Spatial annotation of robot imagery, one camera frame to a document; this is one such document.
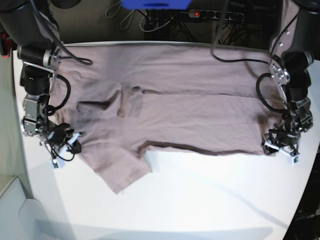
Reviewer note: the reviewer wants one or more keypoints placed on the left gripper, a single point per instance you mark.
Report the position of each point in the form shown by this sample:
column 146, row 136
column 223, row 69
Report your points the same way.
column 284, row 128

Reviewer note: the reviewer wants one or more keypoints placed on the blue box at top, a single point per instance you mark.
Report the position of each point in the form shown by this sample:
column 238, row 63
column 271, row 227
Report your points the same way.
column 155, row 4

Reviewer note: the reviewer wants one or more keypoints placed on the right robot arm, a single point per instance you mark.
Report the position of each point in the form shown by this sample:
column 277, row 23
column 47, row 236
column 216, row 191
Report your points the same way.
column 30, row 25

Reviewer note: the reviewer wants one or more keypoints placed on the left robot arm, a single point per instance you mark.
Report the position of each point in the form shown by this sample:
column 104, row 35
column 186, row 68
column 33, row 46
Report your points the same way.
column 292, row 50

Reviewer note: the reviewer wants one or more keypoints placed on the red and black clamp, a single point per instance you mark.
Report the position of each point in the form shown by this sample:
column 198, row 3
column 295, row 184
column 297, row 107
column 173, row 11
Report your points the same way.
column 5, row 45

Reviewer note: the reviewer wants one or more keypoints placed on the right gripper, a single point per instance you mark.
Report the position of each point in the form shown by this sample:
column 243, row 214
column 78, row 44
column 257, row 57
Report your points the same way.
column 58, row 133

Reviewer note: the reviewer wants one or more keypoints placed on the mauve pink t-shirt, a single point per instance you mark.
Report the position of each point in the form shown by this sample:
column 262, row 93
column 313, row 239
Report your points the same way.
column 135, row 98

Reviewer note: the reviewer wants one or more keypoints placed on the black power strip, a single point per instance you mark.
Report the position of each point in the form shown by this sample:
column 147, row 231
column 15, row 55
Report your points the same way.
column 215, row 15

